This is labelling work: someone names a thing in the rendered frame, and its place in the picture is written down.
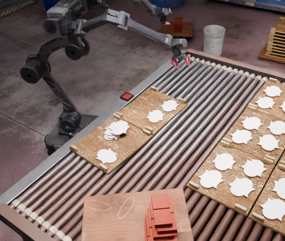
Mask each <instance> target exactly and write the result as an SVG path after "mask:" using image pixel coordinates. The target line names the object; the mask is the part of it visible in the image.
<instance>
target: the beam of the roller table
mask: <svg viewBox="0 0 285 241"><path fill-rule="evenodd" d="M170 62H171V59H169V60H168V61H167V62H166V63H164V64H163V65H162V66H161V67H159V68H158V69H157V70H156V71H155V72H153V73H152V74H151V75H150V76H148V77H147V78H146V79H144V80H143V81H142V82H141V83H140V84H138V85H137V86H136V87H135V88H133V89H132V90H131V91H130V92H129V93H131V92H134V94H133V95H134V97H133V98H131V99H130V100H129V101H125V100H123V99H120V100H118V101H117V102H116V103H115V104H114V105H112V106H111V107H110V108H109V109H107V110H106V111H105V112H104V113H103V114H101V115H100V116H99V117H97V118H96V119H95V120H94V121H92V122H91V123H90V124H89V125H88V126H86V127H85V128H84V129H83V130H81V131H80V132H79V133H77V134H76V135H75V136H74V137H73V138H71V139H70V140H69V141H68V142H66V143H65V144H64V145H63V146H61V147H60V148H59V149H58V150H56V151H55V152H54V153H53V154H51V155H50V156H49V157H48V158H46V159H45V160H44V161H43V162H42V163H40V164H39V165H38V166H37V167H36V168H34V169H33V170H32V171H30V172H29V173H28V174H27V175H25V176H24V177H23V178H22V179H21V180H19V181H18V182H17V183H16V184H14V185H13V186H12V187H11V188H9V189H8V190H7V191H6V192H4V193H3V194H2V195H1V196H0V204H2V203H3V202H4V203H5V204H7V205H8V206H9V205H10V204H11V203H12V202H13V201H14V200H15V199H17V198H18V197H19V196H21V195H22V194H23V193H24V192H25V191H27V190H28V189H29V188H30V187H31V186H33V185H34V184H35V183H36V182H37V181H38V180H40V179H41V178H42V177H43V176H44V175H46V174H47V173H48V172H49V171H50V170H52V169H53V168H54V167H55V166H56V165H58V164H59V163H60V162H61V161H62V160H64V159H65V158H66V157H67V156H68V155H69V154H71V153H72V151H71V150H70V149H69V148H70V145H71V144H72V145H74V144H75V143H77V142H78V141H79V140H81V139H82V138H84V137H85V136H86V135H88V134H89V133H91V132H92V131H93V130H95V129H96V128H98V127H99V126H100V125H102V124H103V123H105V122H106V121H107V120H109V119H110V118H111V117H113V116H114V114H115V113H116V112H119V111H120V110H121V109H123V108H124V107H125V106H127V105H128V104H129V103H131V102H132V101H133V100H135V99H136V98H137V97H138V96H139V95H141V94H142V93H143V92H144V91H145V90H147V89H148V88H149V87H150V86H151V85H153V84H154V83H155V82H156V81H157V80H159V79H160V78H161V77H162V76H163V75H164V74H166V73H167V72H168V71H169V70H170V69H172V68H173V67H174V65H172V64H171V63H170Z"/></svg>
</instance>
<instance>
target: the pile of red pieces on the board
mask: <svg viewBox="0 0 285 241"><path fill-rule="evenodd" d="M151 201H152V202H149V205H150V208H148V214H146V215H145V216H146V217H145V220H144V230H145V241H178V237H177V224H176V218H175V213H174V207H173V201H172V197H168V194H160V195H151Z"/></svg>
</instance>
